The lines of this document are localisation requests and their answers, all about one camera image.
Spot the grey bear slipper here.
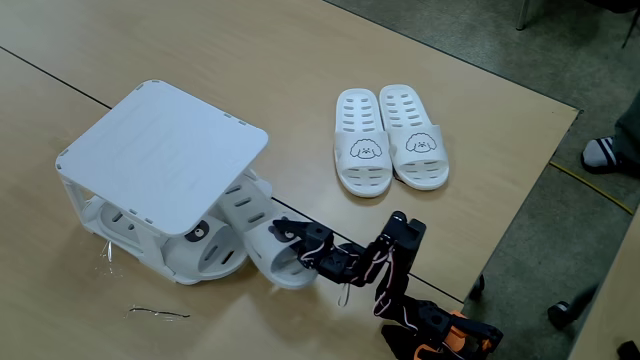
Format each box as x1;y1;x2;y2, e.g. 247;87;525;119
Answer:
215;172;321;290
82;197;250;281

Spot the white dog slipper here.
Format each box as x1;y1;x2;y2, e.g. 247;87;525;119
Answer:
333;87;395;199
378;83;451;192

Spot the white two-shelf shoe rack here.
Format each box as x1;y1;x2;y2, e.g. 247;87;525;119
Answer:
54;78;274;286

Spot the black caster wheel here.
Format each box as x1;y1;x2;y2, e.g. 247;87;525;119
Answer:
546;282;601;331
467;273;486;301

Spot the clear tape scrap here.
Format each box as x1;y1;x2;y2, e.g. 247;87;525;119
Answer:
99;239;115;276

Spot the person's foot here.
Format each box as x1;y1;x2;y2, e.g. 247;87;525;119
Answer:
580;135;640;177

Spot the metal chair leg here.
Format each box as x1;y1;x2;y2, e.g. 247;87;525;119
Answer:
514;0;532;31

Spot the black floor object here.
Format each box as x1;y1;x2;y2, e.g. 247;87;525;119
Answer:
615;339;640;360

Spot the person's leg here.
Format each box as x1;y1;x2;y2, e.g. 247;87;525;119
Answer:
613;88;640;161

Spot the thin black leg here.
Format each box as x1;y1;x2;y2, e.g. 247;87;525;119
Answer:
621;7;640;50

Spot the yellow floor cable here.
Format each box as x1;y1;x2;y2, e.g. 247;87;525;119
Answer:
548;160;636;217

